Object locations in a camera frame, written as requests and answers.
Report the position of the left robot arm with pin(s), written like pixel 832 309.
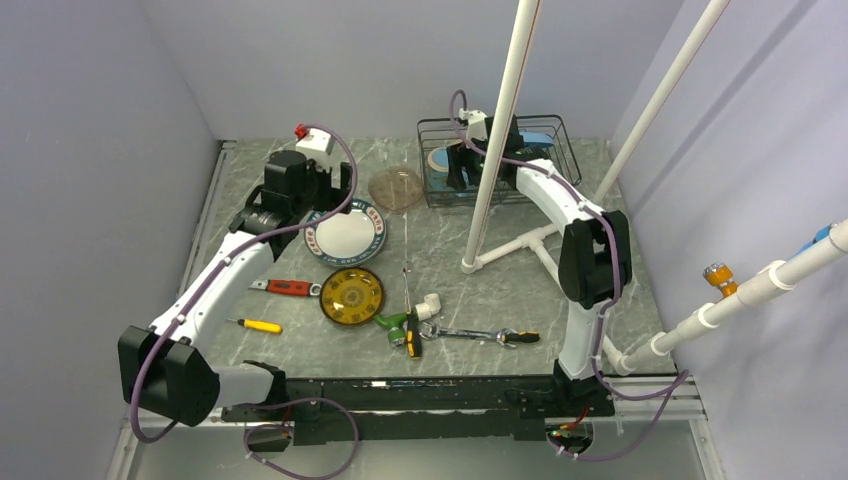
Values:
pixel 162 366

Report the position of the yellow brown patterned plate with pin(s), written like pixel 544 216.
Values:
pixel 352 296

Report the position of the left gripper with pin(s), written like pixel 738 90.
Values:
pixel 334 199

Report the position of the orange valve knob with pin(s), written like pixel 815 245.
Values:
pixel 721 277

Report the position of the white pvc pipe frame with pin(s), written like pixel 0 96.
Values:
pixel 772 281

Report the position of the red handled adjustable wrench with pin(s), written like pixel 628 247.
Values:
pixel 287 287

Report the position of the small yellow screwdriver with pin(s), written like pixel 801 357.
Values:
pixel 258 325

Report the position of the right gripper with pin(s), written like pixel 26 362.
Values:
pixel 460 156

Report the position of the steel ratchet wrench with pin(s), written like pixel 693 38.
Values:
pixel 507 338

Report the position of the green pipe fitting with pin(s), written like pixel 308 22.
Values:
pixel 394 327

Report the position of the blue plate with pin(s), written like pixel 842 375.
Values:
pixel 538 140

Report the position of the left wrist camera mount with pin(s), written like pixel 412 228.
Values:
pixel 314 143

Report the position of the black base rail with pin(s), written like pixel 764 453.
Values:
pixel 521 407

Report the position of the green rimmed white plate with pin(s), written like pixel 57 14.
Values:
pixel 348 239

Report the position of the blue butterfly mug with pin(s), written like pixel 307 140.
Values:
pixel 437 168

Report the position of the brown glass plate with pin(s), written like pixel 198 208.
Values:
pixel 396 188

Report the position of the white pvc elbow fitting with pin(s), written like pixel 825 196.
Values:
pixel 429 307

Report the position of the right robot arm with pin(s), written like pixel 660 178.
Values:
pixel 594 264

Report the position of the black yellow screwdriver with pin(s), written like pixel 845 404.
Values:
pixel 413 340

